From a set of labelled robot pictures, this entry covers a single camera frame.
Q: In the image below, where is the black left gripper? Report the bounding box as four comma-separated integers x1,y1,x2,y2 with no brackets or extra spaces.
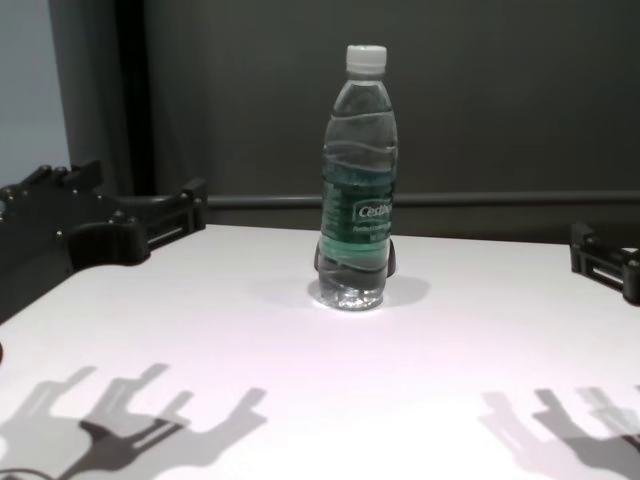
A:
0,159,209,324

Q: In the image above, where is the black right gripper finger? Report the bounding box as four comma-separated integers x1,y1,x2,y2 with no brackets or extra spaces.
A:
569,222,640,304

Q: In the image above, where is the clear plastic water bottle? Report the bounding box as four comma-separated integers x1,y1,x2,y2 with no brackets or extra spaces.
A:
314,43,400,311

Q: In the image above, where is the grey horizontal handrail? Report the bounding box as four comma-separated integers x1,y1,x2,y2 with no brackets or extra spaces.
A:
204,192,640,210

